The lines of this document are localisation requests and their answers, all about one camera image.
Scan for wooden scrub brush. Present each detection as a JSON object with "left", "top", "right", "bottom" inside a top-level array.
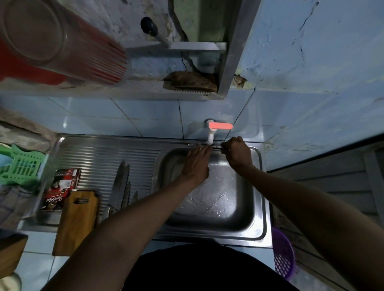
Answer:
[{"left": 163, "top": 71, "right": 219, "bottom": 93}]

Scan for black knob handle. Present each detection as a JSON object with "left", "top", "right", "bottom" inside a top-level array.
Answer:
[{"left": 140, "top": 16, "right": 172, "bottom": 48}]

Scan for wooden knife block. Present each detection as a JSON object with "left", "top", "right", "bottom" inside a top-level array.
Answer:
[{"left": 0, "top": 232, "right": 29, "bottom": 279}]

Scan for small wooden cutting board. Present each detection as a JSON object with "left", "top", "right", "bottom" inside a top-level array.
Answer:
[{"left": 52, "top": 190, "right": 100, "bottom": 256}]

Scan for person's left forearm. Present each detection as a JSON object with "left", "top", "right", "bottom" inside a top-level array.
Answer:
[{"left": 42, "top": 177, "right": 196, "bottom": 291}]

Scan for red plastic cup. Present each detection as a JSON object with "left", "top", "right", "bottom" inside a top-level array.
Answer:
[{"left": 0, "top": 39, "right": 66, "bottom": 86}]

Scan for purple plastic basket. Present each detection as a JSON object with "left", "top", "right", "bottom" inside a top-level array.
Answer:
[{"left": 271, "top": 227, "right": 296, "bottom": 281}]

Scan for grey slatted wooden door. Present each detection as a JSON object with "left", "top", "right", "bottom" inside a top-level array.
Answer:
[{"left": 268, "top": 141, "right": 384, "bottom": 288}]

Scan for red black sachet pack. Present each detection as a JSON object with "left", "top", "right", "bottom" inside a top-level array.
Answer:
[{"left": 42, "top": 169, "right": 82, "bottom": 212}]

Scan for knives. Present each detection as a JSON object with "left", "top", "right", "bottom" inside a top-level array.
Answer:
[{"left": 187, "top": 143, "right": 229, "bottom": 151}]

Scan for person's black clothing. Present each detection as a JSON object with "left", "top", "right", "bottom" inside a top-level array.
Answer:
[{"left": 123, "top": 243, "right": 300, "bottom": 291}]

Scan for white faucet orange handle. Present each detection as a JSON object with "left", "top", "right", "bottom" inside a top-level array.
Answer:
[{"left": 205, "top": 119, "right": 234, "bottom": 145}]

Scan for person's right forearm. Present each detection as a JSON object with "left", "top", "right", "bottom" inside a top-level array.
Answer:
[{"left": 240, "top": 166, "right": 384, "bottom": 291}]

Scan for stainless steel sink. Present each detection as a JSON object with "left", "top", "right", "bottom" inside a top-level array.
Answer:
[{"left": 18, "top": 135, "right": 273, "bottom": 248}]

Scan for person's right hand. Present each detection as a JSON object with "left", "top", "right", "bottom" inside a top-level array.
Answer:
[{"left": 221, "top": 136, "right": 253, "bottom": 175}]

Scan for person's left hand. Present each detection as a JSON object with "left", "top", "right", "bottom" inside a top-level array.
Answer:
[{"left": 180, "top": 143, "right": 213, "bottom": 185}]

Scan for green plastic basket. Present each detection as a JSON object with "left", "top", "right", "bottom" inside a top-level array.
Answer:
[{"left": 0, "top": 144, "right": 46, "bottom": 186}]

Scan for checked dishcloth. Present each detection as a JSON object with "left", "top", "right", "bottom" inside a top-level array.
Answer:
[{"left": 0, "top": 184, "right": 35, "bottom": 230}]

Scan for red striped drinking glass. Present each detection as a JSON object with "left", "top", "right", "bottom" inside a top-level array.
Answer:
[{"left": 0, "top": 0, "right": 128, "bottom": 86}]

